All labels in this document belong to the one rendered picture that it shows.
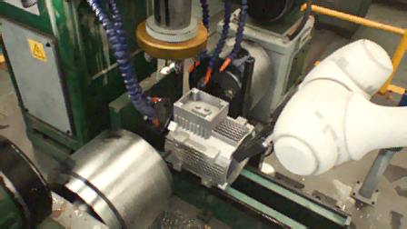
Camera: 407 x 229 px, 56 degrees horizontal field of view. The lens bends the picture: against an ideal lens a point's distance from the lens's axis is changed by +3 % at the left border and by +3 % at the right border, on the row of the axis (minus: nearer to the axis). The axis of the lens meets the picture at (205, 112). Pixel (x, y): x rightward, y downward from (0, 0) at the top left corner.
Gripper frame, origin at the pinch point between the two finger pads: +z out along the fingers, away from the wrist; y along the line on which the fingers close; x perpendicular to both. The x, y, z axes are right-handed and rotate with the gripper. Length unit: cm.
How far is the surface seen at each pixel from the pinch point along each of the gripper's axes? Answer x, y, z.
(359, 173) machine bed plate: 39, -44, 13
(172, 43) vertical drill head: -31.4, -0.5, -8.5
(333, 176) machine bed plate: 33, -37, 16
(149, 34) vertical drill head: -37.2, -0.3, -5.2
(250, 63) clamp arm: -15.2, -18.1, -7.6
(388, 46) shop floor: 65, -327, 90
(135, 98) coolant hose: -26.8, 15.7, -4.5
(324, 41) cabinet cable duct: 16, -292, 115
